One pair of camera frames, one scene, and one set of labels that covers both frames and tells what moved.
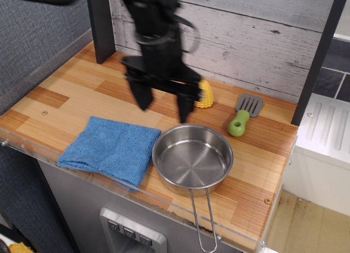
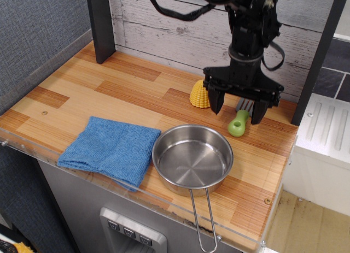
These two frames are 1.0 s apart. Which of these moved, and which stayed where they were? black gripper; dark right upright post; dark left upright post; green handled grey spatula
Moved: black gripper
Stayed: green handled grey spatula; dark right upright post; dark left upright post
